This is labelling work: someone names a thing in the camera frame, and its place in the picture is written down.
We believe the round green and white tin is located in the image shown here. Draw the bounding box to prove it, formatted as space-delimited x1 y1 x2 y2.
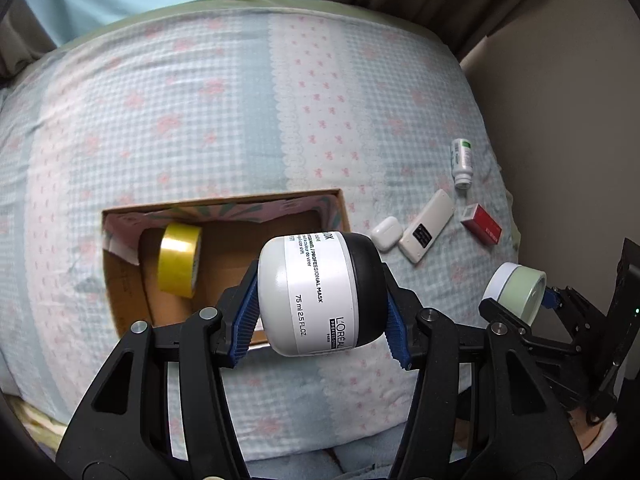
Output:
482 261 548 323

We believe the cardboard box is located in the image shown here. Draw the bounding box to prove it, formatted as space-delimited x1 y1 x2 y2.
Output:
101 188 352 347

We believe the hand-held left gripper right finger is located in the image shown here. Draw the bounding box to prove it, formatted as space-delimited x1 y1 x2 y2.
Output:
381 264 586 480

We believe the white jar with black lid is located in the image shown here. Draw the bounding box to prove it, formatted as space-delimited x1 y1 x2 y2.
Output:
257 231 388 357

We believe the yellow tape roll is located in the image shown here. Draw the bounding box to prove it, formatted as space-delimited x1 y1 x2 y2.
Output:
157 222 203 300

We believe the white pill bottle green label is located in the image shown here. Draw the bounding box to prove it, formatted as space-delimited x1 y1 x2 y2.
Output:
450 138 475 190

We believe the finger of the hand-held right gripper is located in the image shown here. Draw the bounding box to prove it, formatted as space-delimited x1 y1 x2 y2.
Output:
478 298 568 361
541 285 608 348

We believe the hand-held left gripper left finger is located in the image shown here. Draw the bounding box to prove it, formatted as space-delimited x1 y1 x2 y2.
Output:
55 262 261 480

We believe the white remote control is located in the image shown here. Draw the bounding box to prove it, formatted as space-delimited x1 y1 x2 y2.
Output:
398 189 455 264

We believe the white earbuds case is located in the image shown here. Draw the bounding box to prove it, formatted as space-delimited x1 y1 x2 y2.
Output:
370 216 405 252

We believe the green bed sheet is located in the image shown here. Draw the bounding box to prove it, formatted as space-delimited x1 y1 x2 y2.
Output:
62 0 453 56

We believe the blue checkered floral blanket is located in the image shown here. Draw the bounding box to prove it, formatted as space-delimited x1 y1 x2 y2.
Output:
0 0 524 462

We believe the red and white small box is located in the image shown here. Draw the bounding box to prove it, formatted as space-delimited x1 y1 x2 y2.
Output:
460 204 503 247

